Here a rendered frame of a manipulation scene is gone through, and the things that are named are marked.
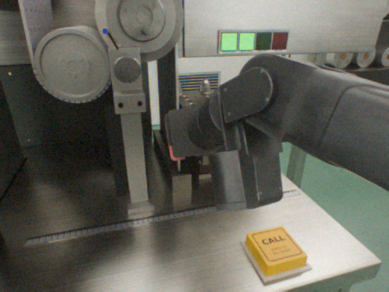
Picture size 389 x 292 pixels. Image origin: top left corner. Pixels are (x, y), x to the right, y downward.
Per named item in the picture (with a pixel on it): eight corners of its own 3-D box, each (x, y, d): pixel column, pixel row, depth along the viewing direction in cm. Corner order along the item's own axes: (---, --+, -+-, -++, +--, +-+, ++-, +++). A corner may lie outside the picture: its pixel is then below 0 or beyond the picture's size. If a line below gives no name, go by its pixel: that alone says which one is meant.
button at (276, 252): (265, 277, 39) (267, 266, 38) (245, 243, 45) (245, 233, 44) (305, 267, 41) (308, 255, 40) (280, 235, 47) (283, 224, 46)
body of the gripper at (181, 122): (240, 148, 39) (264, 141, 32) (172, 159, 37) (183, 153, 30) (232, 106, 40) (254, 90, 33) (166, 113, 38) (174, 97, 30)
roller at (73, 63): (43, 103, 45) (25, 28, 40) (64, 77, 68) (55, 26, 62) (115, 98, 48) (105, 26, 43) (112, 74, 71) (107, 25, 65)
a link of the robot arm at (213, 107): (261, 77, 27) (207, 80, 25) (273, 144, 26) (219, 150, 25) (235, 97, 33) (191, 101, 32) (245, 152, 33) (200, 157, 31)
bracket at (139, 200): (128, 217, 51) (107, 50, 38) (126, 198, 57) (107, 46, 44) (154, 212, 53) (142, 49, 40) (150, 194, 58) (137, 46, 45)
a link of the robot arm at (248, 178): (328, 71, 24) (267, 58, 19) (354, 196, 23) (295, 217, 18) (238, 107, 34) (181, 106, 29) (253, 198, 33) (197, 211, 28)
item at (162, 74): (177, 134, 56) (175, 40, 48) (159, 104, 76) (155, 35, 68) (179, 134, 56) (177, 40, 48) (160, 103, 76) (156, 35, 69)
